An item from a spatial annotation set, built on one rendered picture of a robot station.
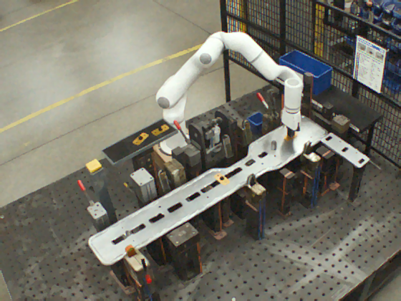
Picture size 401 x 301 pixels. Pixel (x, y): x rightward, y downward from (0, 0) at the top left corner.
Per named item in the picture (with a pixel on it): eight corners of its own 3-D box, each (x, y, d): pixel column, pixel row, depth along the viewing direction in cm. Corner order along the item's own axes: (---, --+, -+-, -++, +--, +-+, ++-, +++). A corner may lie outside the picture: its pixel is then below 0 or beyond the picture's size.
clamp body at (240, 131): (243, 184, 265) (242, 132, 240) (230, 173, 272) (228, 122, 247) (255, 176, 268) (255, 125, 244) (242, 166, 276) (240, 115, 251)
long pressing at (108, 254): (108, 272, 190) (107, 270, 189) (84, 239, 204) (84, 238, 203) (331, 133, 247) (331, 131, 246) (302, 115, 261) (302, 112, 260)
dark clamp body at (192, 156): (195, 213, 251) (189, 160, 226) (181, 200, 259) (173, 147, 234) (212, 204, 255) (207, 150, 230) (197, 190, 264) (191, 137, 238)
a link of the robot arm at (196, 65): (177, 99, 263) (165, 117, 251) (161, 86, 261) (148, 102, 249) (230, 46, 228) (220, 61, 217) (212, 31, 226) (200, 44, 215)
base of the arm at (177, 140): (154, 142, 279) (150, 117, 267) (180, 130, 288) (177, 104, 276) (172, 159, 267) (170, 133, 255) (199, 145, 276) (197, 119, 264)
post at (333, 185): (333, 190, 254) (339, 153, 235) (319, 180, 261) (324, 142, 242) (339, 185, 257) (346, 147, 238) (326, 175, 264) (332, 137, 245)
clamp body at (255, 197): (255, 244, 232) (257, 198, 209) (240, 231, 239) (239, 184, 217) (268, 235, 235) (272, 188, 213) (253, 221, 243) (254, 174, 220)
